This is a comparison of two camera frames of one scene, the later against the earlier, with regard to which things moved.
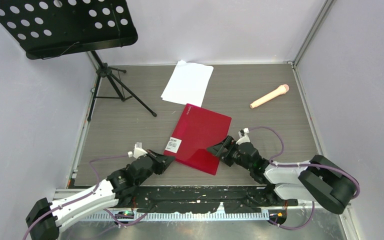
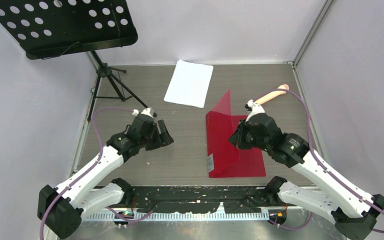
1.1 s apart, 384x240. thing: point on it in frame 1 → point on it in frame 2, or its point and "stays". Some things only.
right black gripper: [229, 143] → [236, 139]
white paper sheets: [188, 83] stays
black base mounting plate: [186, 199] stays
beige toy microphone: [281, 90] stays
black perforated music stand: [48, 29] stays
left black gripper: [162, 161] → [165, 139]
